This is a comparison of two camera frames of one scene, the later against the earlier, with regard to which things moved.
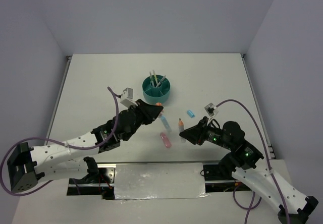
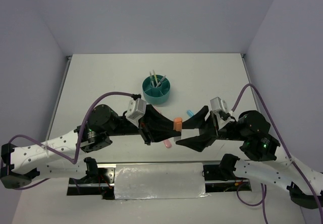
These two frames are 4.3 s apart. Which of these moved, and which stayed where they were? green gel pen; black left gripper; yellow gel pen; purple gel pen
Moved: black left gripper
Stayed: purple gel pen; green gel pen; yellow gel pen
